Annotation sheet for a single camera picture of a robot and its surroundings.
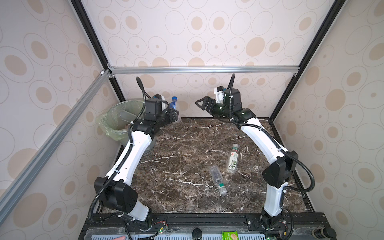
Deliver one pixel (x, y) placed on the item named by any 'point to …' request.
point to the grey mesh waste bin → (151, 147)
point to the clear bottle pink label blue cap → (173, 104)
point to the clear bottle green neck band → (218, 179)
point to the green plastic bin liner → (115, 120)
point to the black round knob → (197, 233)
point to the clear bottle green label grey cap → (232, 163)
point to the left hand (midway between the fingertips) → (179, 109)
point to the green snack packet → (230, 235)
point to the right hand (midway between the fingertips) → (199, 105)
